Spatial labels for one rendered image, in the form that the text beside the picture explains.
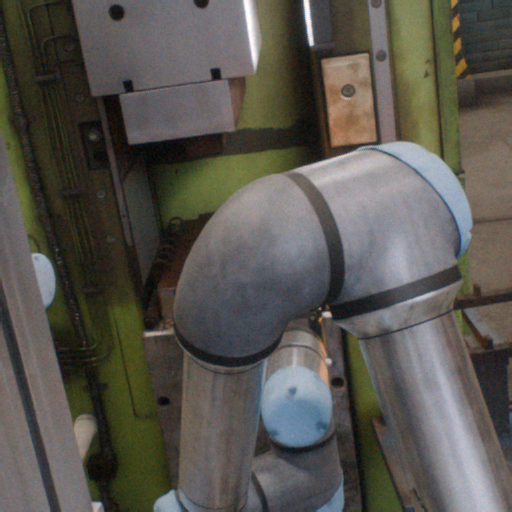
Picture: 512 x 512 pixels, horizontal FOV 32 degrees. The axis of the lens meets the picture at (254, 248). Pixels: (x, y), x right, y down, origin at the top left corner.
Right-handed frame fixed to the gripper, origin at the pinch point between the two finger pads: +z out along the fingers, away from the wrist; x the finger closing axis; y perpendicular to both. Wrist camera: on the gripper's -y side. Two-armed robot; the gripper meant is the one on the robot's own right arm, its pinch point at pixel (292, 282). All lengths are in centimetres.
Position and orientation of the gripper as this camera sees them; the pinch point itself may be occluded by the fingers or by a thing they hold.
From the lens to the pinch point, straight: 128.9
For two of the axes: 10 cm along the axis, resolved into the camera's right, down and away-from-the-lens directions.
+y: 1.6, 9.4, 3.1
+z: 0.4, -3.2, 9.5
